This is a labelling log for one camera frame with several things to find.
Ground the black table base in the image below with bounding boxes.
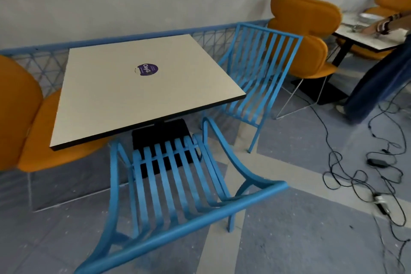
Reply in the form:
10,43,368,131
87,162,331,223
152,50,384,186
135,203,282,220
132,119,202,179

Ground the black cable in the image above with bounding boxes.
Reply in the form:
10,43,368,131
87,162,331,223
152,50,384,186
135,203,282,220
290,80,411,274

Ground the white table with black edge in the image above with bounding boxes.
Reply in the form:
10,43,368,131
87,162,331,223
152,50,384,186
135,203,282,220
291,10,404,105

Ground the white square table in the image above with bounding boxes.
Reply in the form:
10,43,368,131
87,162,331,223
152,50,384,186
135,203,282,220
49,34,247,152

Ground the blue metal slatted chair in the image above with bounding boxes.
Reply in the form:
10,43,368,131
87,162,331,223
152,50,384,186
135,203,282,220
201,22,304,153
74,117,289,274

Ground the blue metal lattice railing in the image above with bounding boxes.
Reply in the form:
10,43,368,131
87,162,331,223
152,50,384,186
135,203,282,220
0,19,272,98

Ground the round purple sticker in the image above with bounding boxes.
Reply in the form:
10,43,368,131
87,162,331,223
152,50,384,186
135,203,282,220
134,62,160,75

